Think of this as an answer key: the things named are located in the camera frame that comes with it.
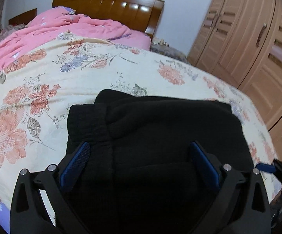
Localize black pants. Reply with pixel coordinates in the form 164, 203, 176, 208
65, 90, 253, 233

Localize floral bed sheet mattress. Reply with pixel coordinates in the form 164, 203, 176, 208
0, 33, 277, 208

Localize light wooden wardrobe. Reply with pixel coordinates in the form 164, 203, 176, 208
187, 0, 282, 161

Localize cluttered far nightstand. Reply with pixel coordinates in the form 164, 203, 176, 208
149, 38, 189, 63

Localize pink quilt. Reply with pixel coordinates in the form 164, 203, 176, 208
0, 6, 151, 72

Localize brown wooden nightstand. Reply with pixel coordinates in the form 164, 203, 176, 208
8, 8, 37, 26

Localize brown wooden headboard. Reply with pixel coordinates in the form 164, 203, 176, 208
52, 0, 164, 38

